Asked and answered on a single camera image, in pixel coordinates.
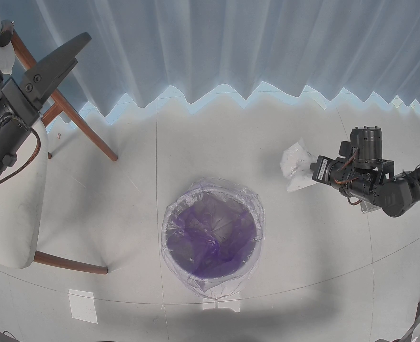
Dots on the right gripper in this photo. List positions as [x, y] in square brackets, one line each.
[329, 173]

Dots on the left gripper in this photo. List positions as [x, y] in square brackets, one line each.
[10, 126]

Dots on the white paper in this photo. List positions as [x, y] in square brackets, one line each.
[297, 166]

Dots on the purple plastic bag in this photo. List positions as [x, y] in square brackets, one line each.
[210, 233]

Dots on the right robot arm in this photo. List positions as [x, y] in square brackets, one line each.
[391, 194]

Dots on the white trash bin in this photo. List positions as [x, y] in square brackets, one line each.
[210, 190]

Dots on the white cushioned wooden chair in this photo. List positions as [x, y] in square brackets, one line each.
[21, 205]

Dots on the white curtain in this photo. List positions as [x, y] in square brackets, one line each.
[210, 30]

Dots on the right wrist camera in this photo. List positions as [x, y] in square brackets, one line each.
[345, 150]

